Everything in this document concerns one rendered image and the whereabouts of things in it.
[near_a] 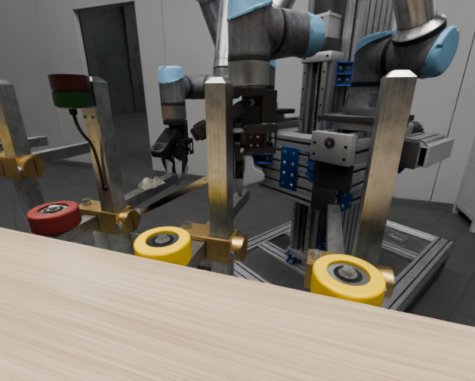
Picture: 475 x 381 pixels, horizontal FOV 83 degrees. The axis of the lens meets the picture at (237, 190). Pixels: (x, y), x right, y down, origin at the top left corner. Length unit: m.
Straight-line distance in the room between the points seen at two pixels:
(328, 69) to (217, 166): 0.80
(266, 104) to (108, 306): 0.39
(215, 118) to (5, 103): 0.48
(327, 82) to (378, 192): 0.78
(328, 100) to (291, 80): 1.94
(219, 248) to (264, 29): 0.38
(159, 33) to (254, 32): 3.26
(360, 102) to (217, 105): 0.60
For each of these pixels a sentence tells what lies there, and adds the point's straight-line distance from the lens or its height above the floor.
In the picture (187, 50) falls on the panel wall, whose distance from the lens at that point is 3.52.
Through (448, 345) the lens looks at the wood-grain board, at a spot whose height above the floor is 0.90.
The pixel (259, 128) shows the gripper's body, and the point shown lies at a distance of 0.50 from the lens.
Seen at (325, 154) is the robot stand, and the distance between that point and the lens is 0.87.
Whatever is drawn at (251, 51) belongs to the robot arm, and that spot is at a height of 1.17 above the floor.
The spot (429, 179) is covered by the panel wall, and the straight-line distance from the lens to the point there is 3.26.
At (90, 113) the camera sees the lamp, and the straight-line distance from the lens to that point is 0.58.
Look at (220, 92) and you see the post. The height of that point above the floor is 1.10.
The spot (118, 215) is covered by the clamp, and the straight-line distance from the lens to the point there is 0.61.
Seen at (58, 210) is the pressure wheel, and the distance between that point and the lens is 0.59.
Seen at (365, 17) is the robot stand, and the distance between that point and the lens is 1.23.
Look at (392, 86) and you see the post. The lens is 0.41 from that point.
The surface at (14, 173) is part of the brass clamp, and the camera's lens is 0.79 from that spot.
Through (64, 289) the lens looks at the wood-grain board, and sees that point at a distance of 0.37.
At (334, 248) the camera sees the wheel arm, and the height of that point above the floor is 0.83.
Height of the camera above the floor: 1.10
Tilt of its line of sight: 20 degrees down
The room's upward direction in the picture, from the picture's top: straight up
